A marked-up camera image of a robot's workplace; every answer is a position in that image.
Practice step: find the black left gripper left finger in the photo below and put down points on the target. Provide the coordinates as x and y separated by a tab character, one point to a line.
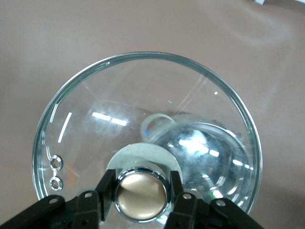
95	205

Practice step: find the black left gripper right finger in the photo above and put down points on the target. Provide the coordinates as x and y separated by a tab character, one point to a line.
183	210

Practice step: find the glass pot lid with knob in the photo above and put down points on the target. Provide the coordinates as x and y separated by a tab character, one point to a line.
143	95

